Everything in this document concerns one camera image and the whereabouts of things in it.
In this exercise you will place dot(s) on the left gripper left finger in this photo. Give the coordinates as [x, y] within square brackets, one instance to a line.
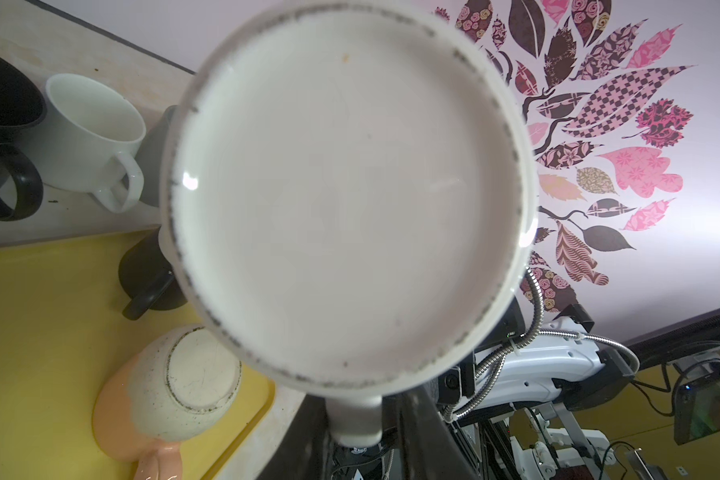
[305, 453]

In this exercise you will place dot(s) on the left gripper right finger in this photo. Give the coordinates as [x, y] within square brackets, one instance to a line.
[428, 450]

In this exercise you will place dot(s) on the orange speckled mug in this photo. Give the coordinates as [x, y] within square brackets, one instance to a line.
[176, 388]

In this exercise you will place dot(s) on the black and white mug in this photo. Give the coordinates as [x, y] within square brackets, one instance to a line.
[147, 277]

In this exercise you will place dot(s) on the white ribbed mug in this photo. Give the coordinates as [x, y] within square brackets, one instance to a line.
[88, 141]

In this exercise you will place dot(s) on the grey mug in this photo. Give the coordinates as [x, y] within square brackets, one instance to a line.
[149, 157]

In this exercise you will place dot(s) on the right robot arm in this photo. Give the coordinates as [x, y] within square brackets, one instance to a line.
[565, 363]

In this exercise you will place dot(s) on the yellow plastic tray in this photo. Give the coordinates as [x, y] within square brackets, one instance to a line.
[62, 335]

